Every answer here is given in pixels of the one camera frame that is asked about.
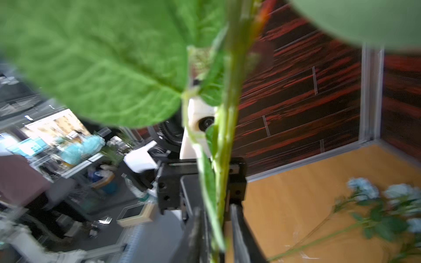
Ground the blue white flower spray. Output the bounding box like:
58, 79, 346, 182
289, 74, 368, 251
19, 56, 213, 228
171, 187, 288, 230
268, 184, 421, 263

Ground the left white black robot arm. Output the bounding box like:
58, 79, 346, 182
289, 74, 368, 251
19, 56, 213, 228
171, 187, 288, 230
120, 112, 205, 215

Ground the light blue carnation stem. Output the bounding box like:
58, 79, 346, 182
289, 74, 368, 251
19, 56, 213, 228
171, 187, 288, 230
296, 178, 380, 245

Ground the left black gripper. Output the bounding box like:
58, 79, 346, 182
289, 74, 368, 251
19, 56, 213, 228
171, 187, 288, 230
155, 157, 247, 214

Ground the red pink white rose bouquet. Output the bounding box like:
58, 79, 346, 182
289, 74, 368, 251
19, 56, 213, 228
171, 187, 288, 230
290, 0, 421, 52

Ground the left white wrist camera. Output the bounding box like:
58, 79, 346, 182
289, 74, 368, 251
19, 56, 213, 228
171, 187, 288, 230
179, 96, 216, 160

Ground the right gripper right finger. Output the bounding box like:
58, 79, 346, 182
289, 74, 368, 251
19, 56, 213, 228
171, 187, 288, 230
230, 204, 267, 263

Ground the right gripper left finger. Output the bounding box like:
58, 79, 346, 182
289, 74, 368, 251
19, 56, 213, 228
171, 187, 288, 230
170, 207, 204, 263

